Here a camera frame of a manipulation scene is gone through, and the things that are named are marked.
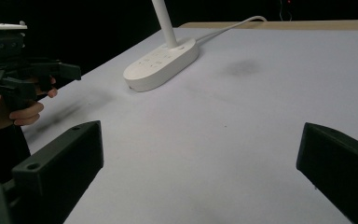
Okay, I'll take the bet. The white lamp cable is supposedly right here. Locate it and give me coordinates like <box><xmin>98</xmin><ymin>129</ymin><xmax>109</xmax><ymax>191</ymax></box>
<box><xmin>195</xmin><ymin>15</ymin><xmax>269</xmax><ymax>44</ymax></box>

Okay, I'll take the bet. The white desk lamp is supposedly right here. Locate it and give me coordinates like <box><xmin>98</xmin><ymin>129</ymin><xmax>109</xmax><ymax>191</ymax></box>
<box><xmin>122</xmin><ymin>0</ymin><xmax>200</xmax><ymax>93</ymax></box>

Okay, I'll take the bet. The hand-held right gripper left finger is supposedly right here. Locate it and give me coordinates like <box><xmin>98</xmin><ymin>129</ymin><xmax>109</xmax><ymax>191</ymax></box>
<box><xmin>11</xmin><ymin>119</ymin><xmax>104</xmax><ymax>224</ymax></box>

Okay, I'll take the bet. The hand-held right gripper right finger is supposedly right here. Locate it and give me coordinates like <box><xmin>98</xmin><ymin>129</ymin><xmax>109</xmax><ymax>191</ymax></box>
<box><xmin>296</xmin><ymin>121</ymin><xmax>358</xmax><ymax>224</ymax></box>

